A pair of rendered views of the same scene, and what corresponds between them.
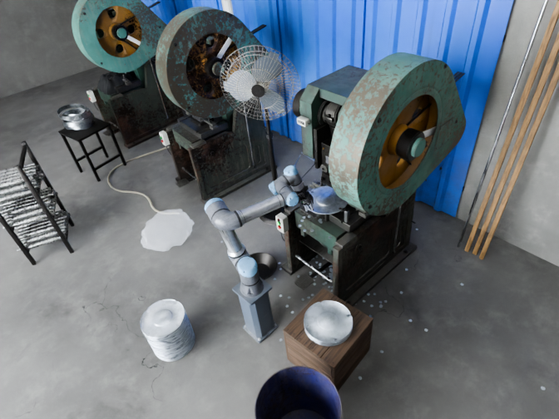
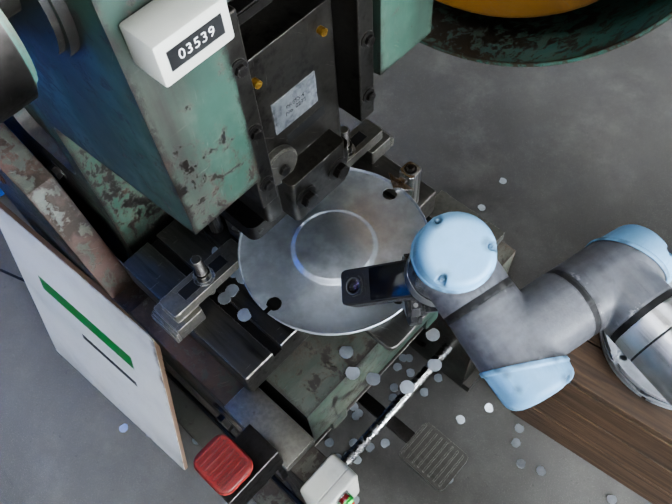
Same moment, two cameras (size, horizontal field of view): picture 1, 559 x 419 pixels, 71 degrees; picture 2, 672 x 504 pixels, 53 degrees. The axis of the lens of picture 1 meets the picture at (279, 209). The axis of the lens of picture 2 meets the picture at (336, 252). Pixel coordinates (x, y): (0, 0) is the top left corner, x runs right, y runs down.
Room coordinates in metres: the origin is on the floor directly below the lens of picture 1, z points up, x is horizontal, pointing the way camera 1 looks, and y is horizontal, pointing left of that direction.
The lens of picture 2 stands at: (2.01, 0.21, 1.66)
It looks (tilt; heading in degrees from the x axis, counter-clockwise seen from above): 60 degrees down; 266
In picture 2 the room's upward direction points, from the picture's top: 6 degrees counter-clockwise
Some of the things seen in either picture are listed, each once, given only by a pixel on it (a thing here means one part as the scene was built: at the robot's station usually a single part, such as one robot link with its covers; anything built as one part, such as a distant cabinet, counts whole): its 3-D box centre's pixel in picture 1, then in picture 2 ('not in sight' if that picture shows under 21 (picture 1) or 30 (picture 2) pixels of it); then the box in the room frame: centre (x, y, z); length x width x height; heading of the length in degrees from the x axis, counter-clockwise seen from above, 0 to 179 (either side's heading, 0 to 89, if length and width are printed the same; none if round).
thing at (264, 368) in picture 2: (338, 203); (284, 235); (2.05, -0.41, 0.68); 0.45 x 0.30 x 0.06; 37
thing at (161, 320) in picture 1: (162, 317); not in sight; (1.55, 0.84, 0.30); 0.29 x 0.29 x 0.01
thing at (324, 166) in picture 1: (334, 161); (271, 100); (2.03, -0.38, 1.04); 0.17 x 0.15 x 0.30; 127
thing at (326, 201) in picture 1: (325, 199); (334, 245); (1.98, -0.31, 0.78); 0.29 x 0.29 x 0.01
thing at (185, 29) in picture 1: (229, 93); not in sight; (3.65, 0.35, 0.87); 1.53 x 0.99 x 1.74; 125
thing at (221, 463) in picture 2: not in sight; (227, 469); (2.17, -0.03, 0.72); 0.07 x 0.06 x 0.08; 127
